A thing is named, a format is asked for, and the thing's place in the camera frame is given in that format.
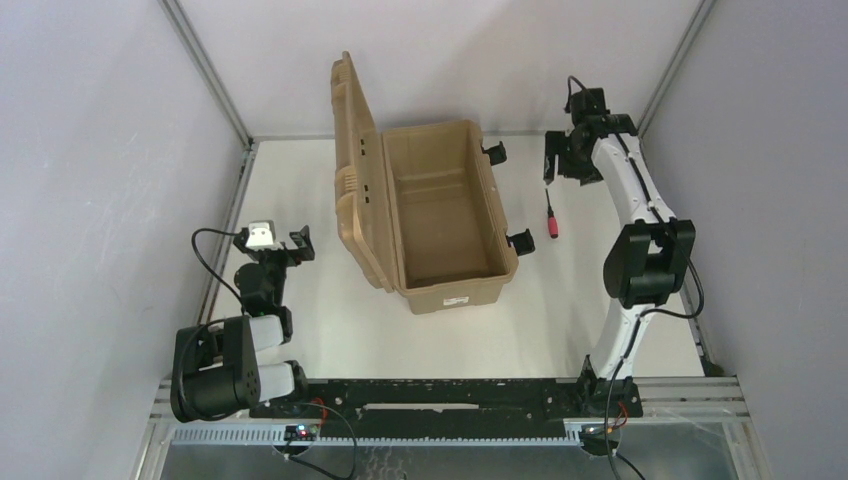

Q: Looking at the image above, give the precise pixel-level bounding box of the red handled screwdriver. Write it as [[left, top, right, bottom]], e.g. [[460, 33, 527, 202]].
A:
[[544, 188, 559, 239]]

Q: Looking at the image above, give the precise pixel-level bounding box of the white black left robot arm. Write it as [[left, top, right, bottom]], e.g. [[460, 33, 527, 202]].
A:
[[170, 220, 315, 423]]

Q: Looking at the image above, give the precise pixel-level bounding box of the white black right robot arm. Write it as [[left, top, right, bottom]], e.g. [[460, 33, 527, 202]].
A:
[[544, 111, 696, 417]]

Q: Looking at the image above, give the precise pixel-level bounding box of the black rear bin latch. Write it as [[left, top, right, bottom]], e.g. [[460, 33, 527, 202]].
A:
[[482, 141, 508, 166]]

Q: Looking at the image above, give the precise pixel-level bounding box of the black bin latch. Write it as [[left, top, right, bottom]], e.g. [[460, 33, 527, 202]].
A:
[[506, 229, 536, 257], [482, 141, 508, 166]]

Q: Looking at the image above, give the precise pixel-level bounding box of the black front bin latch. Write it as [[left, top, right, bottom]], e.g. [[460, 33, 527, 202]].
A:
[[506, 229, 536, 257]]

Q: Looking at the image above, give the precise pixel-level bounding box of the tan bin lid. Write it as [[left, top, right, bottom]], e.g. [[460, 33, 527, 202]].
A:
[[331, 51, 397, 292]]

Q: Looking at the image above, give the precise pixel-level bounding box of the tan plastic storage bin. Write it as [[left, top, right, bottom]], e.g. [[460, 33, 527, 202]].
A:
[[382, 120, 518, 315]]

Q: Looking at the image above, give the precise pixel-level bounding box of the left controller board with leds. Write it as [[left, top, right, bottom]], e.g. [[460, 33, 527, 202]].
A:
[[283, 424, 321, 444]]

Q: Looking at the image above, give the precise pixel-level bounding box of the controller board with leds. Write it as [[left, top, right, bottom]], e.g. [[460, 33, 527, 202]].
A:
[[283, 424, 321, 444], [579, 424, 621, 456]]

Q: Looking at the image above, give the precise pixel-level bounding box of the right controller board with leds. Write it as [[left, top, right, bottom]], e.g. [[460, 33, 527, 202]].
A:
[[579, 424, 621, 456]]

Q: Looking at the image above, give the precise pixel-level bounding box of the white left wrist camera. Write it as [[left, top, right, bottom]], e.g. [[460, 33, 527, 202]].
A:
[[245, 220, 278, 251]]

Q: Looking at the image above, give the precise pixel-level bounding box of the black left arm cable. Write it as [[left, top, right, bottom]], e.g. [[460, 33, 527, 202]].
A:
[[191, 227, 248, 313]]

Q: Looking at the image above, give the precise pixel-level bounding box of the aluminium frame post right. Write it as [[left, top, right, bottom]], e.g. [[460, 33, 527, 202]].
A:
[[637, 0, 718, 136]]

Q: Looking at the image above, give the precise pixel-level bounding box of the aluminium frame post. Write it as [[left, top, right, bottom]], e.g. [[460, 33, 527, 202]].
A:
[[637, 0, 718, 136], [158, 0, 253, 149]]

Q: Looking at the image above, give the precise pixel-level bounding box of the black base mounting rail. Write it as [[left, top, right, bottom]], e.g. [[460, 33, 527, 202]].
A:
[[249, 378, 644, 442]]

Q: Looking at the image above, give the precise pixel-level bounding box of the aluminium frame post left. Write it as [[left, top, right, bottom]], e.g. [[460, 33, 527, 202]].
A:
[[158, 0, 253, 149]]

